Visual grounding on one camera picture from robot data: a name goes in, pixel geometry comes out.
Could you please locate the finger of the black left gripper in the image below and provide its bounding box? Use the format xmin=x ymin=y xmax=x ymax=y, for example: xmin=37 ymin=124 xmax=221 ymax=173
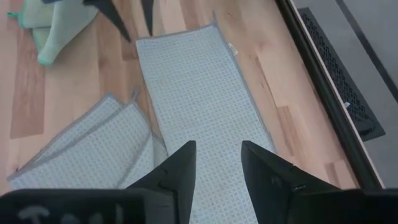
xmin=141 ymin=0 xmax=155 ymax=37
xmin=83 ymin=0 xmax=132 ymax=43

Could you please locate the black perforated floor mat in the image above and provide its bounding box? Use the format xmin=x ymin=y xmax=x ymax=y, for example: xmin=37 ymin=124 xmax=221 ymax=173
xmin=297 ymin=7 xmax=386 ymax=142

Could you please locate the black table edge rail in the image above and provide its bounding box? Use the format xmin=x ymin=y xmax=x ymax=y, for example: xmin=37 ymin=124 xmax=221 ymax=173
xmin=275 ymin=0 xmax=386 ymax=190

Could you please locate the grey waffle microfiber towel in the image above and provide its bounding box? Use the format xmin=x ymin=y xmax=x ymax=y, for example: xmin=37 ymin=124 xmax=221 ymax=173
xmin=136 ymin=21 xmax=277 ymax=224
xmin=6 ymin=91 xmax=169 ymax=191

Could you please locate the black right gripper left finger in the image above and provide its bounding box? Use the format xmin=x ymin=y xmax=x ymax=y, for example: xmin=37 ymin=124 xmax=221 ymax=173
xmin=126 ymin=140 xmax=197 ymax=224

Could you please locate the mint green microfiber towel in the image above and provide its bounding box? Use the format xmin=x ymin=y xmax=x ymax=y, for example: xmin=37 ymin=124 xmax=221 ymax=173
xmin=6 ymin=0 xmax=101 ymax=67

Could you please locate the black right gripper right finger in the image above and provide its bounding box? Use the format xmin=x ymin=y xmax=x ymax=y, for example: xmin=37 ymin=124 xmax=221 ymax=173
xmin=241 ymin=140 xmax=343 ymax=224

